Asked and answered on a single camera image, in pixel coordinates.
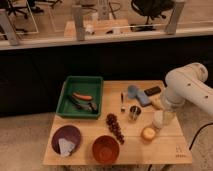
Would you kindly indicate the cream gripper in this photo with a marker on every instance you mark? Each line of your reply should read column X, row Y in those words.
column 168, row 116

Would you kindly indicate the small metal cup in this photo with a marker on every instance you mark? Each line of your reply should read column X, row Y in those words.
column 134, row 112

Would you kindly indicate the dark red grape bunch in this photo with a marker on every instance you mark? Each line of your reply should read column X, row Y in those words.
column 114, row 127

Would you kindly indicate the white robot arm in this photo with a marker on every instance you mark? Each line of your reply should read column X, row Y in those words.
column 186, row 83

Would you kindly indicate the black rectangular remote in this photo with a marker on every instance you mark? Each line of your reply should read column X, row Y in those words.
column 152, row 91

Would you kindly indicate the wooden table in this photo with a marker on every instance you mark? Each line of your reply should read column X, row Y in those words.
column 169, row 146

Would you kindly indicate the blue sponge block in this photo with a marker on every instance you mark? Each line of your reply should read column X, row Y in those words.
column 133, row 92

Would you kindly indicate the metal spoon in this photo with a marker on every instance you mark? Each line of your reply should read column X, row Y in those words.
column 122, row 103

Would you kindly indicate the brown orange bowl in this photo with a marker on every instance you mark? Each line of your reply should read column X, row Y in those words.
column 105, row 150

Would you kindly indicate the dark tool in tray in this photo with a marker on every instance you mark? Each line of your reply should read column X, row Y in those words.
column 92, row 107

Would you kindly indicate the green plastic tray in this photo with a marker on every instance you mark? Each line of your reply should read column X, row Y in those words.
column 85, row 85

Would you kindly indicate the orange carrot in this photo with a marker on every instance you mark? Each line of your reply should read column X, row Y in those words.
column 83, row 97

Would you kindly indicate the grey folded cloth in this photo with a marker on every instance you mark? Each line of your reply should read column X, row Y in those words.
column 66, row 147

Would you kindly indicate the black office chair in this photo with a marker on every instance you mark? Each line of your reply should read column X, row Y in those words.
column 152, row 8

